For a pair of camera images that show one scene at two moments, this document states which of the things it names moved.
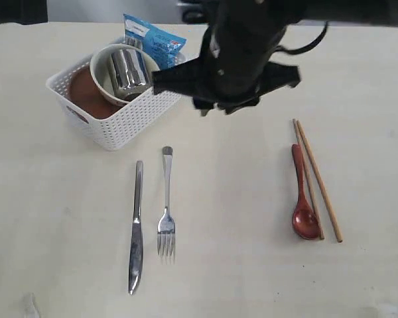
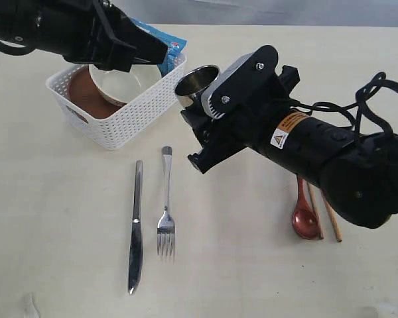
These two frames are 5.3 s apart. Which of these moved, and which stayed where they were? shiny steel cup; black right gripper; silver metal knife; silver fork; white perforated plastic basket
Moved: black right gripper; shiny steel cup
Stayed: silver fork; silver metal knife; white perforated plastic basket
